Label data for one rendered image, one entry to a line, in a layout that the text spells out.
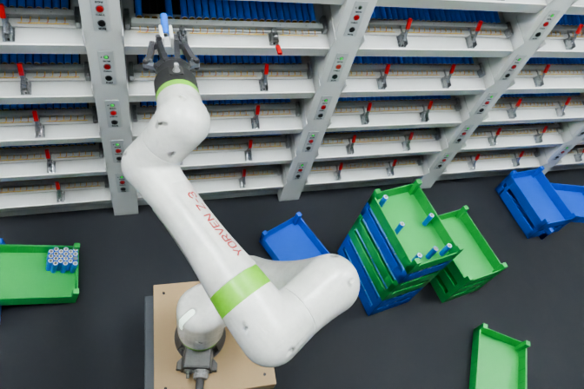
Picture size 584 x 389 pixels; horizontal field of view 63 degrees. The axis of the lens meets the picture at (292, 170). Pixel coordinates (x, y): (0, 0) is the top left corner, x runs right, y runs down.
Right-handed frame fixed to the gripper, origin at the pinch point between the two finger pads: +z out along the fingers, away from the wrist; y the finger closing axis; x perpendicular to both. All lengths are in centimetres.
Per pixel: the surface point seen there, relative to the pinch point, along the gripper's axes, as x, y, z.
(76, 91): 26.3, 25.0, 15.6
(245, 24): 3.7, -23.6, 14.3
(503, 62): 15, -120, 11
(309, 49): 9.7, -43.4, 10.3
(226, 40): 7.7, -17.8, 12.3
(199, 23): 3.7, -10.3, 14.4
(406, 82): 26, -86, 16
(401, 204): 61, -82, -13
